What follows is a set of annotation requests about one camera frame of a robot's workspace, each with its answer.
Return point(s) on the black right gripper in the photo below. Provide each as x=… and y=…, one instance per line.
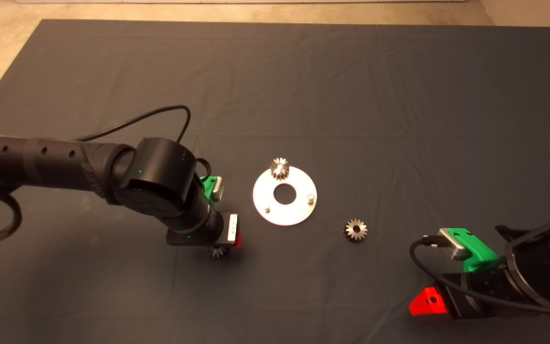
x=459, y=298

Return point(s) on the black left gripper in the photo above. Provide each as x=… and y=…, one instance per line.
x=232, y=227

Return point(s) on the small steel planetary gear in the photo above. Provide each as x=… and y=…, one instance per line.
x=362, y=233
x=275, y=173
x=217, y=252

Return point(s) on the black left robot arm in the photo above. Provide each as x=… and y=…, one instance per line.
x=65, y=162

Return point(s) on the round metal carrier plate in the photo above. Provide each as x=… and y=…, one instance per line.
x=284, y=215

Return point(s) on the dark grey table cloth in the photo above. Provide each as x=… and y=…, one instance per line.
x=399, y=95

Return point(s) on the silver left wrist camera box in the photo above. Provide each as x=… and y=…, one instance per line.
x=218, y=190

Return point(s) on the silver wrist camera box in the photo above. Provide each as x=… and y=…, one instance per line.
x=218, y=190
x=456, y=244

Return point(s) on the green left camera mount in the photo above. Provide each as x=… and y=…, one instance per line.
x=207, y=184

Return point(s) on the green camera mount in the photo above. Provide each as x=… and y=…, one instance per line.
x=207, y=184
x=480, y=255

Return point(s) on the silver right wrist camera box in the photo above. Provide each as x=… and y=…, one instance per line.
x=456, y=244

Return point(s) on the green right camera mount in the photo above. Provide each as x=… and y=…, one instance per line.
x=480, y=255

